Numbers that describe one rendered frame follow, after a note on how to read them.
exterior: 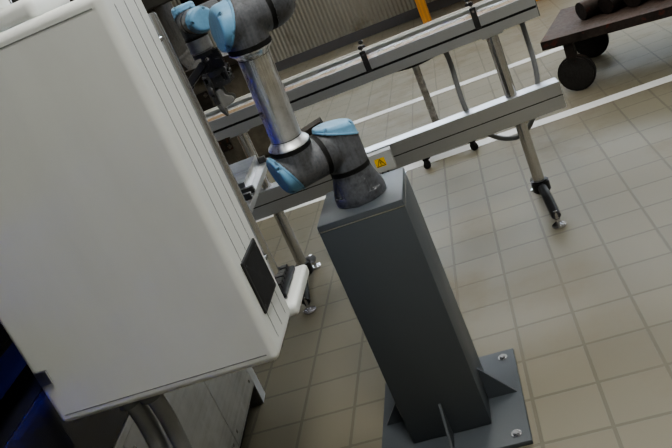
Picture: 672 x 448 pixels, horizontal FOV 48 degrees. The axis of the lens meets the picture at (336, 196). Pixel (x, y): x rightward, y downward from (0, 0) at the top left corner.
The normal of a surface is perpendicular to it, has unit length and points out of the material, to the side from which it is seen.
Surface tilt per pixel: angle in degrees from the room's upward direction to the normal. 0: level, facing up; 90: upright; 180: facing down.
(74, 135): 90
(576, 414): 0
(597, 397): 0
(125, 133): 90
